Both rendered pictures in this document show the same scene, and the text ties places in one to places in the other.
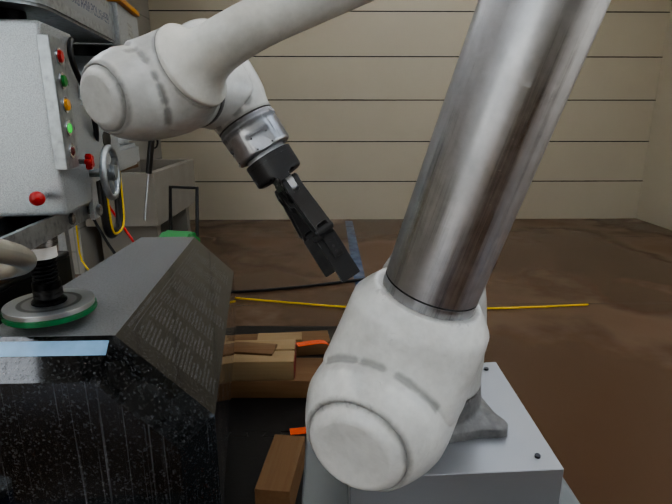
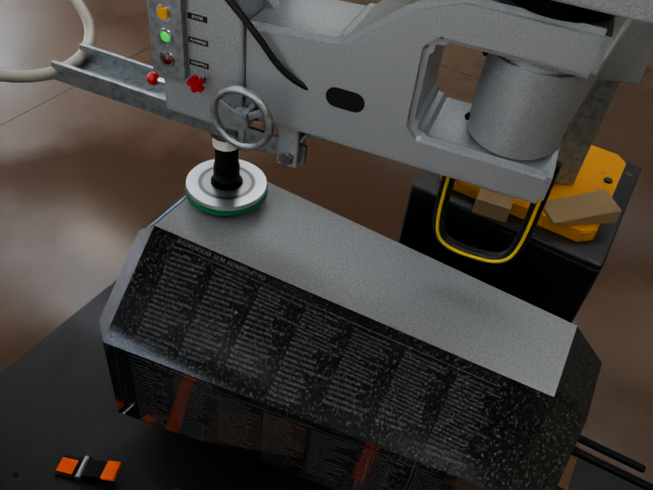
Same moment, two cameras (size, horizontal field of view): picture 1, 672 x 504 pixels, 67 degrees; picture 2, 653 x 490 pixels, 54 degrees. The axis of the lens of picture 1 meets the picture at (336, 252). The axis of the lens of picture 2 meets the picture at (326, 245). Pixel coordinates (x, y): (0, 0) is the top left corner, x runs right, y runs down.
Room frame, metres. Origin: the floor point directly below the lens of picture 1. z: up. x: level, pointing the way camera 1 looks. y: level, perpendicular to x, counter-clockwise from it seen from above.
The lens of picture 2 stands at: (2.06, -0.35, 1.92)
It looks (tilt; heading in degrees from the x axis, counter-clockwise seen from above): 43 degrees down; 115
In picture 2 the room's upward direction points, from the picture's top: 8 degrees clockwise
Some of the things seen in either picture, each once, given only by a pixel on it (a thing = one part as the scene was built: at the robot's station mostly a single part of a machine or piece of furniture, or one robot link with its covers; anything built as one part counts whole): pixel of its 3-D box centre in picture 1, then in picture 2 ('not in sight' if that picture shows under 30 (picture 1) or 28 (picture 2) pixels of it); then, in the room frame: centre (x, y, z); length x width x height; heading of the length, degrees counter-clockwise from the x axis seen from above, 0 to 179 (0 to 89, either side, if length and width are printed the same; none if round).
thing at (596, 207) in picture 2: not in sight; (579, 207); (2.06, 1.33, 0.80); 0.20 x 0.10 x 0.05; 40
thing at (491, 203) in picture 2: not in sight; (498, 192); (1.83, 1.25, 0.81); 0.20 x 0.10 x 0.05; 98
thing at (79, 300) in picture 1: (49, 303); (226, 183); (1.23, 0.74, 0.85); 0.21 x 0.21 x 0.01
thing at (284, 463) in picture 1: (281, 474); not in sight; (1.54, 0.20, 0.07); 0.30 x 0.12 x 0.12; 174
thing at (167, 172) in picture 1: (148, 209); not in sight; (4.85, 1.83, 0.43); 1.30 x 0.62 x 0.86; 1
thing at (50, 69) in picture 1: (58, 104); (167, 10); (1.18, 0.62, 1.35); 0.08 x 0.03 x 0.28; 9
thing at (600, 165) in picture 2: not in sight; (534, 168); (1.89, 1.50, 0.76); 0.49 x 0.49 x 0.05; 0
